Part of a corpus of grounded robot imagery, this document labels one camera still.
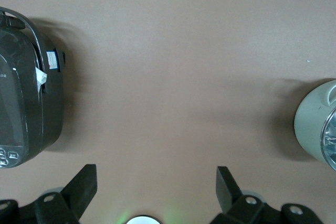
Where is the brown table cover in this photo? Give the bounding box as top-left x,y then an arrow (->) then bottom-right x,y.
0,0 -> 336,224

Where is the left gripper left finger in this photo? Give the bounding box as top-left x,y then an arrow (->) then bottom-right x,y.
35,164 -> 97,224

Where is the round glass pot lid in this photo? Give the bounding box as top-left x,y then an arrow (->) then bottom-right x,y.
319,107 -> 336,172

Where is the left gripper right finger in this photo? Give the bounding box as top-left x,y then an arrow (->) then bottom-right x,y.
209,166 -> 266,224

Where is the black electric rice cooker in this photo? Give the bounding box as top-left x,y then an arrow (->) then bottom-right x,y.
0,6 -> 67,169

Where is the grey pot with steel interior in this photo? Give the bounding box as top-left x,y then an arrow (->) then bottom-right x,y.
293,78 -> 336,163

